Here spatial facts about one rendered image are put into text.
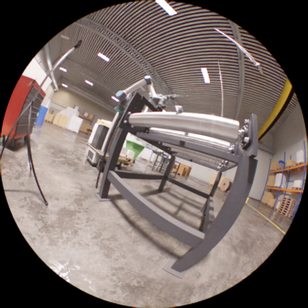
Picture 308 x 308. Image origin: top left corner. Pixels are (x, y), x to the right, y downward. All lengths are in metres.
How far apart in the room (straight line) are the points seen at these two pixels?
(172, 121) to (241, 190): 0.48
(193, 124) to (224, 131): 0.16
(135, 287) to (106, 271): 0.16
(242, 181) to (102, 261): 0.76
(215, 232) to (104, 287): 0.57
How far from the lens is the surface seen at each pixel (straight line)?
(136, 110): 0.96
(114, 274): 0.62
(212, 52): 8.17
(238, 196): 0.42
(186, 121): 0.48
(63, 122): 8.69
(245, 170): 0.42
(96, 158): 1.82
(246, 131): 0.48
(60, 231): 0.73
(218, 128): 0.44
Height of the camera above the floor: 0.61
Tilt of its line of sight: 1 degrees up
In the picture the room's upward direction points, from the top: 21 degrees clockwise
